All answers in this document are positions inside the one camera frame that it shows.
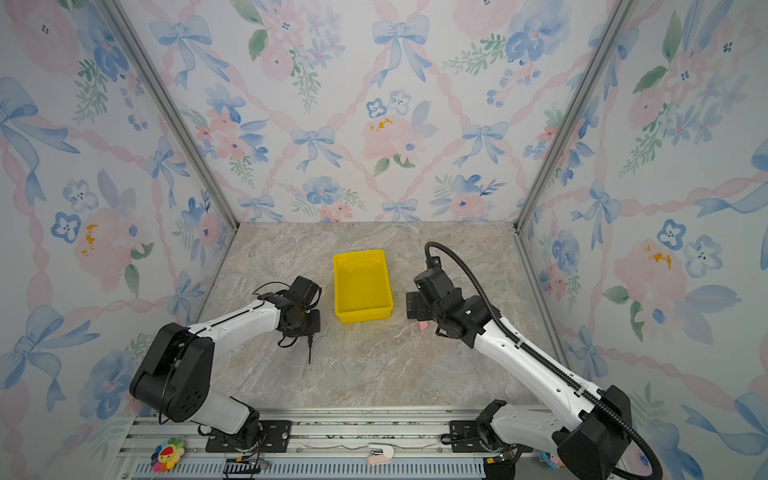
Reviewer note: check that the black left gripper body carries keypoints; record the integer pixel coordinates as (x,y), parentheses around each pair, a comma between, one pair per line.
(310,323)

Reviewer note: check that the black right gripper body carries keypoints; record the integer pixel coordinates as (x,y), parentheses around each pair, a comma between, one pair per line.
(422,311)

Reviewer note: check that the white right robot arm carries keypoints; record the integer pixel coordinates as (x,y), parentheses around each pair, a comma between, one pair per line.
(584,425)

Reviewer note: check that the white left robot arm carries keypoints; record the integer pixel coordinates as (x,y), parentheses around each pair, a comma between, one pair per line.
(174,377)

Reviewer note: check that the yellow plastic bin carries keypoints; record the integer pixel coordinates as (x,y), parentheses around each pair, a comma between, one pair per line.
(362,290)

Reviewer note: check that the pink white tape piece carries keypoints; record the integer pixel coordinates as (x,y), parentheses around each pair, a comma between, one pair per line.
(380,454)

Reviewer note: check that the colourful flower sticker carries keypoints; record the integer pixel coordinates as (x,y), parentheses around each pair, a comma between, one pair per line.
(167,455)

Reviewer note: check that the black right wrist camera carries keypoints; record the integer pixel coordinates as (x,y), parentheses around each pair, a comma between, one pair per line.
(431,278)

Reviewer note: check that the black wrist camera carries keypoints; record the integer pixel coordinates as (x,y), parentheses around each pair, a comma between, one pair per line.
(431,278)
(305,292)

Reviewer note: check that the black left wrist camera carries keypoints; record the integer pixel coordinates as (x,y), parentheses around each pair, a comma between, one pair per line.
(305,292)

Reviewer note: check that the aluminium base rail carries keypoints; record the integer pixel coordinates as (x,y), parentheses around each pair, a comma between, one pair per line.
(331,443)

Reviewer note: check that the aluminium corner post left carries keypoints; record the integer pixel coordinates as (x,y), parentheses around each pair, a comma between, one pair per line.
(128,38)

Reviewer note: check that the aluminium corner post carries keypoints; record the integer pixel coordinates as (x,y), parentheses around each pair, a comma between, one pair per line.
(128,38)
(614,29)

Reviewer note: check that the aluminium corner post right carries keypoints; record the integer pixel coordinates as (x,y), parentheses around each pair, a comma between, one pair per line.
(614,29)

